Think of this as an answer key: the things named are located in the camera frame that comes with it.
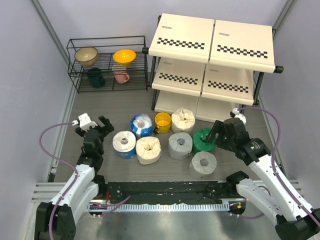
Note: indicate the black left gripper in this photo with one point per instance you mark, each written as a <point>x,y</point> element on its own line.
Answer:
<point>108,127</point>

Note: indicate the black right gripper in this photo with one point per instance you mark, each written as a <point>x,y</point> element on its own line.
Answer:
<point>218,127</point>

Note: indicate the green paper towel roll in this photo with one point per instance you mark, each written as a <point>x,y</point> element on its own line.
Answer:
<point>199,141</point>

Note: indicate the white roll blue base wrap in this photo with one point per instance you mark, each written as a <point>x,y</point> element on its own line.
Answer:
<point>124,143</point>

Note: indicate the cream roll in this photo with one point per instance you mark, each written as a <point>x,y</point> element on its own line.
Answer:
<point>148,150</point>
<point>183,120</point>

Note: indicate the blue striped plastic-wrapped roll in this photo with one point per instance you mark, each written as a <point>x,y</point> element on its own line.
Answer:
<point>141,126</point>

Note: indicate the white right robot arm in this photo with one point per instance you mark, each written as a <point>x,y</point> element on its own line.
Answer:
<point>292,216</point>

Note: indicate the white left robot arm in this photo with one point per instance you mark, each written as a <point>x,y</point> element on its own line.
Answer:
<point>58,218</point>

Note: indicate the cream three-tier shelf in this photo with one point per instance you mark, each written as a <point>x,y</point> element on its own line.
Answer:
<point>208,66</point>

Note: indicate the grey wrapped roll front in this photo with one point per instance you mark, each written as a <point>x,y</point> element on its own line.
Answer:
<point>202,165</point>

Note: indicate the grey wrapped roll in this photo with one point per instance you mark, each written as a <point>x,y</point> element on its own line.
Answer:
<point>202,165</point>
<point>180,145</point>

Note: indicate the grey wrapped roll rear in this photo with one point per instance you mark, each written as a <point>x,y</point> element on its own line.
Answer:
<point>180,145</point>

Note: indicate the dark green mug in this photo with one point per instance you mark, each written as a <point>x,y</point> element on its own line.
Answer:
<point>95,77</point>

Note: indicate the cream wrapped roll front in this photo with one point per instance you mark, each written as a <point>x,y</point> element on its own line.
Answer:
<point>148,150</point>

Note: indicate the pink mug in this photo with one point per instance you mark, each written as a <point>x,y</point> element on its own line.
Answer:
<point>120,73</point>

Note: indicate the yellow mug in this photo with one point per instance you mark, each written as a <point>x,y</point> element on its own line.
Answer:
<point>163,123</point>

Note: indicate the beige ceramic bowl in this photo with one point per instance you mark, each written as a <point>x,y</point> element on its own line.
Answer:
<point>86,56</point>

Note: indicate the orange bowl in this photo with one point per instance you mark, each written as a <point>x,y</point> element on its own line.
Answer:
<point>124,57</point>

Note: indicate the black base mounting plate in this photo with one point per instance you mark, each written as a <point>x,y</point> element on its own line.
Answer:
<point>172,192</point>

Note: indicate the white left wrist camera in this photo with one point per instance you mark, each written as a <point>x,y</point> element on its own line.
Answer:
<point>85,122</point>

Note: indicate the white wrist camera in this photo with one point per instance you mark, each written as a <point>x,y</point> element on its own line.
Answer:
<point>235,113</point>
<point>85,122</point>

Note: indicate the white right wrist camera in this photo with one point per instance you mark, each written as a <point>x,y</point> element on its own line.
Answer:
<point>235,113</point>

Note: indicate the black wire rack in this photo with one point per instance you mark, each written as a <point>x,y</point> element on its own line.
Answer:
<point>106,47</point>

